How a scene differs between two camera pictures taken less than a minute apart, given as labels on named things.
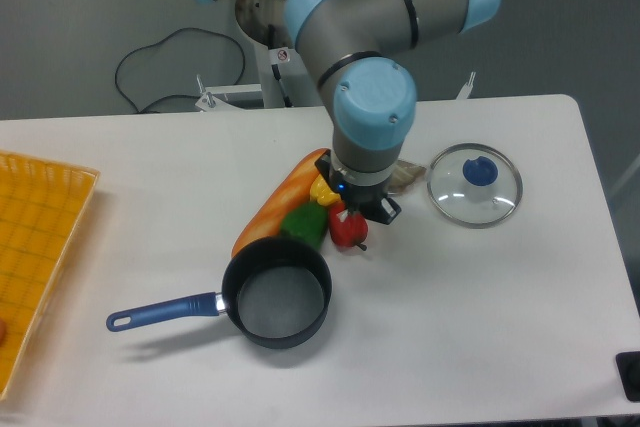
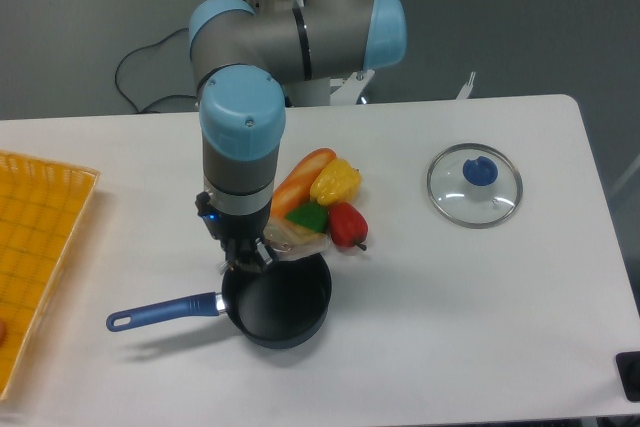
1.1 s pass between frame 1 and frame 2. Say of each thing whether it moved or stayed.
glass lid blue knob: stayed
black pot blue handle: stayed
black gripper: moved
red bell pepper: stayed
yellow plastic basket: stayed
